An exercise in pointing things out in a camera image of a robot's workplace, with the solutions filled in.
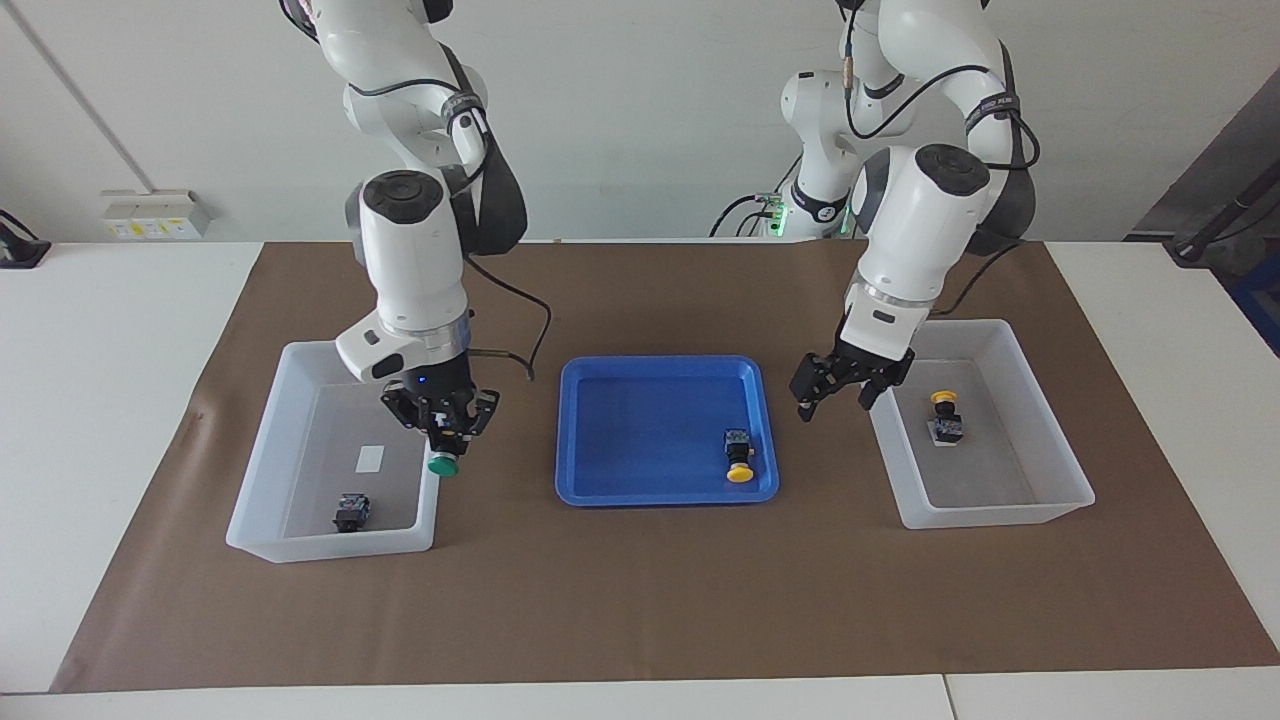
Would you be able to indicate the blue plastic tray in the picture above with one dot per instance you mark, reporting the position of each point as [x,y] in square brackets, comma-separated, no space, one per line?
[640,420]

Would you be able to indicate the black desk device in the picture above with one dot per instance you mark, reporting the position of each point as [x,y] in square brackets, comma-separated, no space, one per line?
[20,250]

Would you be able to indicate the black stand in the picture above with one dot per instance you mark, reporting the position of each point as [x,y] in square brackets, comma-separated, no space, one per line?
[1195,245]

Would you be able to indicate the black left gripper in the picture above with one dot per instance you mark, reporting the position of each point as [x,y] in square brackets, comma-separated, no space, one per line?
[872,365]

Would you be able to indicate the brown table mat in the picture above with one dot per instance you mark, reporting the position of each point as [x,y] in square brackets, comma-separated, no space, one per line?
[640,600]

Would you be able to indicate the white wall socket strip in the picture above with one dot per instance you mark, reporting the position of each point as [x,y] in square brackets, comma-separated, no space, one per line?
[150,215]

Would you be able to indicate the green push button switch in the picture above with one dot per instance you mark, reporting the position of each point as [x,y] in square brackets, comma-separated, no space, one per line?
[443,466]
[352,513]

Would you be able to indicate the translucent white plastic box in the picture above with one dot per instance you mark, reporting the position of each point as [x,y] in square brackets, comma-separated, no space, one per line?
[990,470]
[300,470]

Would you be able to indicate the yellow push button switch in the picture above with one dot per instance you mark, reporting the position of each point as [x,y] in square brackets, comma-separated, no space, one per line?
[738,450]
[947,428]

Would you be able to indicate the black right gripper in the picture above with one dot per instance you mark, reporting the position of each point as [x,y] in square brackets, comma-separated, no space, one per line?
[438,390]

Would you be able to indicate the blue crate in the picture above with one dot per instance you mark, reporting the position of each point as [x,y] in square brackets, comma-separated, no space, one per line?
[1262,300]

